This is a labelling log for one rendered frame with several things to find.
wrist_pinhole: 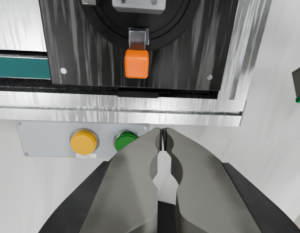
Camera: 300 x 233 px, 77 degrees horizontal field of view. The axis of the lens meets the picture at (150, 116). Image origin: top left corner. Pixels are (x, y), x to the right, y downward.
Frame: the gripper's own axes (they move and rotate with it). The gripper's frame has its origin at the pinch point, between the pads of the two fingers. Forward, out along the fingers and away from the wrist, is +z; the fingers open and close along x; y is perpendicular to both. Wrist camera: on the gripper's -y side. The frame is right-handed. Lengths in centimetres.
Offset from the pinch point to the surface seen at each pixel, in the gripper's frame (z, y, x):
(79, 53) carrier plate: 14.0, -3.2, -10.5
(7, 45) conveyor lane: 18.6, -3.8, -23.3
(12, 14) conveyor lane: 19.0, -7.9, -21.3
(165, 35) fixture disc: 12.9, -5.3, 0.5
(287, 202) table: 25, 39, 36
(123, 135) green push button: 13.5, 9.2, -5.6
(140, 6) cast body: 6.4, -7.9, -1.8
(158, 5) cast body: 6.5, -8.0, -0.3
